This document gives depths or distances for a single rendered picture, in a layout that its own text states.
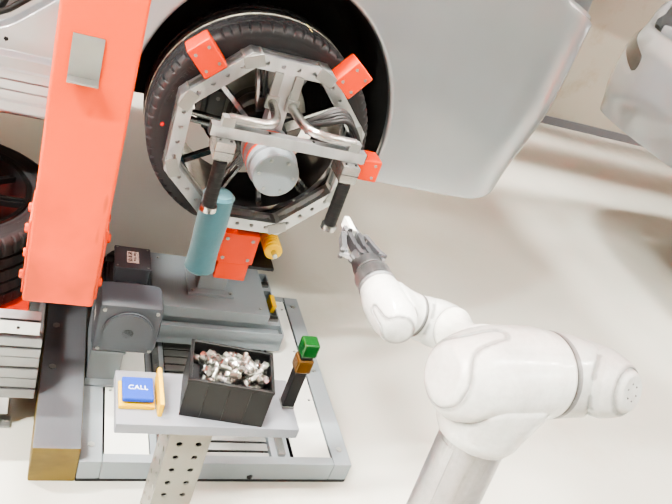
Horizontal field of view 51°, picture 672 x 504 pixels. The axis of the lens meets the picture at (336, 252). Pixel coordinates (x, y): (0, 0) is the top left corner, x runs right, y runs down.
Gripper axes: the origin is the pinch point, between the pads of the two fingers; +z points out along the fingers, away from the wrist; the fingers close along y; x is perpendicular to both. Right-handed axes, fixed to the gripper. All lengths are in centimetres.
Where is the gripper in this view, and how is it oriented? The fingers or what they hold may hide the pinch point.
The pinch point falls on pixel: (348, 227)
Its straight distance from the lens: 182.4
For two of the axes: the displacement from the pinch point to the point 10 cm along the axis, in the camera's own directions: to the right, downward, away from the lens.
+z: -2.5, -5.7, 7.9
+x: 3.2, -8.2, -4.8
